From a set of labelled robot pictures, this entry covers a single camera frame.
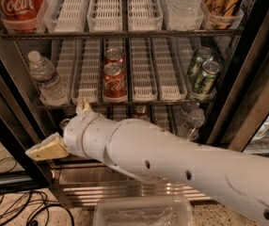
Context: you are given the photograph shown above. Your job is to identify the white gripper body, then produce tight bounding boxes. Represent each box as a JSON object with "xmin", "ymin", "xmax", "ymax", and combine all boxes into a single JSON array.
[{"xmin": 63, "ymin": 111, "xmax": 119, "ymax": 159}]

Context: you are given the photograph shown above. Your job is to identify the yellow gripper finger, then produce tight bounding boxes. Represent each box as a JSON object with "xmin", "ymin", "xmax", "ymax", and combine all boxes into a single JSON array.
[
  {"xmin": 76, "ymin": 97, "xmax": 92, "ymax": 114},
  {"xmin": 25, "ymin": 133, "xmax": 70, "ymax": 161}
]

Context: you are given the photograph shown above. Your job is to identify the clear water bottle shelf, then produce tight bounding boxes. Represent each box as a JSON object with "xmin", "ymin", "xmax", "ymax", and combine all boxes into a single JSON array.
[
  {"xmin": 167, "ymin": 0, "xmax": 203, "ymax": 31},
  {"xmin": 27, "ymin": 51, "xmax": 68, "ymax": 106},
  {"xmin": 178, "ymin": 103, "xmax": 205, "ymax": 141}
]

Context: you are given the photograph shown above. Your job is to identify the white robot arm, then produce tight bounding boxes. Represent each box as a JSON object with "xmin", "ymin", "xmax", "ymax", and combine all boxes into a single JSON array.
[{"xmin": 25, "ymin": 100, "xmax": 269, "ymax": 226}]

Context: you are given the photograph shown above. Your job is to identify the steel fridge base grille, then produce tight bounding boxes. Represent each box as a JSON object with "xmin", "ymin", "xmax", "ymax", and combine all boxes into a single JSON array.
[{"xmin": 52, "ymin": 161, "xmax": 211, "ymax": 207}]

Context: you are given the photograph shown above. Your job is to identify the black fridge door left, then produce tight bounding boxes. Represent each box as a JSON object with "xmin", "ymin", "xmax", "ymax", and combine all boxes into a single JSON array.
[{"xmin": 0, "ymin": 31, "xmax": 55, "ymax": 196}]

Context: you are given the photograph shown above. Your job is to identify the clear water bottle bottom shelf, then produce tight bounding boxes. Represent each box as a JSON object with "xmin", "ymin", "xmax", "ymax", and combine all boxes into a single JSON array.
[{"xmin": 178, "ymin": 103, "xmax": 205, "ymax": 141}]

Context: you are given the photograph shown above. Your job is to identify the large red Coca-Cola bottle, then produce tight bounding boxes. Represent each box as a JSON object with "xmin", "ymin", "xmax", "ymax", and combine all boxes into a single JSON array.
[{"xmin": 0, "ymin": 0, "xmax": 48, "ymax": 33}]

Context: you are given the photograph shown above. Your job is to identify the clear water bottle top shelf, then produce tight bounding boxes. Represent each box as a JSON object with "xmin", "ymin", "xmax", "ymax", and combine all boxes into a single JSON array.
[{"xmin": 167, "ymin": 0, "xmax": 203, "ymax": 31}]

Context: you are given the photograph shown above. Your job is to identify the glass fridge door right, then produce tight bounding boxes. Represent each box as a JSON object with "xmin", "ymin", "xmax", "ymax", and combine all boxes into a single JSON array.
[{"xmin": 199, "ymin": 0, "xmax": 269, "ymax": 152}]

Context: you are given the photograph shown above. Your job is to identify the front blue Pepsi can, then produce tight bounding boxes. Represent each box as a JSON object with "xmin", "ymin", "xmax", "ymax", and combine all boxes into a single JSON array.
[{"xmin": 59, "ymin": 118, "xmax": 70, "ymax": 131}]

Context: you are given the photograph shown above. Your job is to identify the front red Coca-Cola can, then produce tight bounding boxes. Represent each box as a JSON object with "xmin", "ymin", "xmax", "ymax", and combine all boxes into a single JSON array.
[{"xmin": 103, "ymin": 63, "xmax": 127, "ymax": 103}]

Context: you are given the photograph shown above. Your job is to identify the red coca-cola can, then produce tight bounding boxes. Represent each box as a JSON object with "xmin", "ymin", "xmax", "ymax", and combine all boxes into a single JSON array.
[
  {"xmin": 103, "ymin": 63, "xmax": 127, "ymax": 103},
  {"xmin": 104, "ymin": 48, "xmax": 124, "ymax": 65}
]

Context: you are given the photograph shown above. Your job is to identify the rear orange soda can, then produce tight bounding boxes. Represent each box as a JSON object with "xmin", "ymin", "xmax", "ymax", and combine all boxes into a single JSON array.
[{"xmin": 134, "ymin": 105, "xmax": 149, "ymax": 121}]

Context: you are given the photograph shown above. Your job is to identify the rear red Coca-Cola can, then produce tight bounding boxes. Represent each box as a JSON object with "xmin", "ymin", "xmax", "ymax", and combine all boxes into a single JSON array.
[{"xmin": 104, "ymin": 48, "xmax": 124, "ymax": 65}]

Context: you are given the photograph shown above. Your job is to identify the clear plastic bin on floor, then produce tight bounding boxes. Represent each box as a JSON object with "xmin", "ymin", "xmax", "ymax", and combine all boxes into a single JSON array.
[{"xmin": 93, "ymin": 196, "xmax": 196, "ymax": 226}]

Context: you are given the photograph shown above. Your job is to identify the front green soda can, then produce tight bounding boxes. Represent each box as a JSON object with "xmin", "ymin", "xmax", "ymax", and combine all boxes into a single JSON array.
[{"xmin": 193, "ymin": 61, "xmax": 221, "ymax": 95}]

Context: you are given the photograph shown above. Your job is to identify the green soda can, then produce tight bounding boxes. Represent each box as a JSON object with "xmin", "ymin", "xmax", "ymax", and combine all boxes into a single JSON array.
[
  {"xmin": 193, "ymin": 61, "xmax": 221, "ymax": 95},
  {"xmin": 187, "ymin": 47, "xmax": 214, "ymax": 81}
]

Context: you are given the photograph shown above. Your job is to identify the rear green soda can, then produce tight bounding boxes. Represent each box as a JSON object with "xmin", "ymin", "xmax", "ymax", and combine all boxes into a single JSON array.
[{"xmin": 187, "ymin": 47, "xmax": 214, "ymax": 81}]

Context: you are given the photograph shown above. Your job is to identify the black cables on floor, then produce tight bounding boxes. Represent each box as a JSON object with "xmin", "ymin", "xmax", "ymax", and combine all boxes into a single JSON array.
[{"xmin": 0, "ymin": 139, "xmax": 76, "ymax": 226}]

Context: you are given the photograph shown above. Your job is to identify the middle wire shelf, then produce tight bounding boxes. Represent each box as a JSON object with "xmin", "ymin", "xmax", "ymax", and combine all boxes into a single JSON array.
[{"xmin": 37, "ymin": 99, "xmax": 214, "ymax": 110}]

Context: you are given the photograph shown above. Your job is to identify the wire shelf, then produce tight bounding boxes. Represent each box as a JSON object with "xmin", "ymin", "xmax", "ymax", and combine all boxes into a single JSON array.
[
  {"xmin": 0, "ymin": 29, "xmax": 242, "ymax": 40},
  {"xmin": 37, "ymin": 99, "xmax": 214, "ymax": 110}
]

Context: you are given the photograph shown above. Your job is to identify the top wire shelf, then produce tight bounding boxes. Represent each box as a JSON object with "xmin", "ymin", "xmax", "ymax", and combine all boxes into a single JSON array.
[{"xmin": 0, "ymin": 29, "xmax": 242, "ymax": 40}]

